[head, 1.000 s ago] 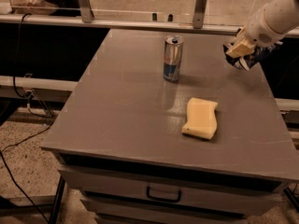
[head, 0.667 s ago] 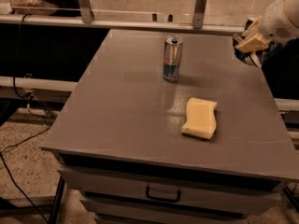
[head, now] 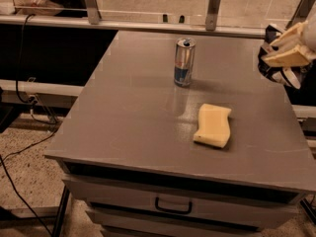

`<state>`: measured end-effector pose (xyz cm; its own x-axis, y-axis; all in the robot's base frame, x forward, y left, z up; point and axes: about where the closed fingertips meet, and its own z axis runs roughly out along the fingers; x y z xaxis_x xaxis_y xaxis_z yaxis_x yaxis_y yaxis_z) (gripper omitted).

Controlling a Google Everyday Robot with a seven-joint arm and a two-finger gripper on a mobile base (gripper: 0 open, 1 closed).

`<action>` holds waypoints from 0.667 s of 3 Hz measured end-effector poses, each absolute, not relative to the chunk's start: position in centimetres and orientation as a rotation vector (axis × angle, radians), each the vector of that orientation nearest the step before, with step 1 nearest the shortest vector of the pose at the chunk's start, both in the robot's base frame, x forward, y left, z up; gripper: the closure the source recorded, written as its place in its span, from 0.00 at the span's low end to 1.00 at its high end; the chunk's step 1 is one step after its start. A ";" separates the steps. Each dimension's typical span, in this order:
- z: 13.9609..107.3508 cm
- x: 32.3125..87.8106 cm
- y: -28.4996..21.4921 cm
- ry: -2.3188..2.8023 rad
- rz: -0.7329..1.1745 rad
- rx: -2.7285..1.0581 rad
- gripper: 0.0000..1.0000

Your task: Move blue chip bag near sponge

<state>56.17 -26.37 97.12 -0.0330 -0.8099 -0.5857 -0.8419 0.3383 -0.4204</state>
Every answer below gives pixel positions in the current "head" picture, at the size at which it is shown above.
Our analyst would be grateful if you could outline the metal bracket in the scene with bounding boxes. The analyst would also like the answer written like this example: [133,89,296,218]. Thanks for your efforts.
[286,0,316,29]
[205,0,221,31]
[84,0,101,25]

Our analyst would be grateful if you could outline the middle metal bracket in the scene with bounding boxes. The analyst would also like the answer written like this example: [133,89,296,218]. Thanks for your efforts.
[205,0,221,31]

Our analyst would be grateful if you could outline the yellow sponge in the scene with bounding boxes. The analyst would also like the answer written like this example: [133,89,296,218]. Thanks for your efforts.
[194,104,231,148]

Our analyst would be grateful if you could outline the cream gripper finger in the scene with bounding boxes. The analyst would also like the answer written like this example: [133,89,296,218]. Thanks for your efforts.
[270,21,308,47]
[262,44,313,67]

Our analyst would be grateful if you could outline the black drawer handle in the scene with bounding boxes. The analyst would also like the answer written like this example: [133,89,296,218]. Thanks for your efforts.
[154,197,193,215]

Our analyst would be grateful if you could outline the blue chip bag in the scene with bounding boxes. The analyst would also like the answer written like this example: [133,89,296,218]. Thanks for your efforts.
[258,24,301,89]

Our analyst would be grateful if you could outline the black table leg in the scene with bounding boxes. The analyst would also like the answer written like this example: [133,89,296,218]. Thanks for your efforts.
[51,188,70,237]

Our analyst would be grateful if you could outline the clear acrylic barrier panel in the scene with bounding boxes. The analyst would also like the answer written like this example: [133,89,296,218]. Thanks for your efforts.
[0,0,300,29]

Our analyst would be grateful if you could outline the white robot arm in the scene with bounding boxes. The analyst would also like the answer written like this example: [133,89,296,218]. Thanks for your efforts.
[262,14,316,67]

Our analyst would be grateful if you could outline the right metal bracket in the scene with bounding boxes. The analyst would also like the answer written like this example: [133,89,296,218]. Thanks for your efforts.
[286,0,316,29]

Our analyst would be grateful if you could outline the grey metal rail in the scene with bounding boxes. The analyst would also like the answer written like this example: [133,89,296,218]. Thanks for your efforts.
[0,14,268,40]

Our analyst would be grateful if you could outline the black floor cable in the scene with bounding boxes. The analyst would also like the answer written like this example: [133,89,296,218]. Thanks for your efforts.
[0,121,62,237]

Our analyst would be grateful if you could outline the black power cable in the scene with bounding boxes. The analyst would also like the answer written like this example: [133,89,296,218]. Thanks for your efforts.
[14,13,62,126]

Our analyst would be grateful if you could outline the silver blue energy drink can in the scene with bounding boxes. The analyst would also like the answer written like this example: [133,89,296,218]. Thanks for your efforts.
[174,38,197,87]

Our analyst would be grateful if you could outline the left metal bracket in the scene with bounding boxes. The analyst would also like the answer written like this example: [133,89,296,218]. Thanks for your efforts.
[84,0,101,25]

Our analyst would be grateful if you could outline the grey upper drawer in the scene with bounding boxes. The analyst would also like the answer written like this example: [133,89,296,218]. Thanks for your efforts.
[63,175,297,230]

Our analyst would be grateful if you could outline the grey lower drawer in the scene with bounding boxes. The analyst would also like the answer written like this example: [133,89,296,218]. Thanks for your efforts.
[86,208,262,237]

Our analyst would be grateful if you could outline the grey drawer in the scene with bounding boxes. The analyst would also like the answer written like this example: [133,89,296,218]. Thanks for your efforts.
[63,175,297,230]
[86,208,262,237]

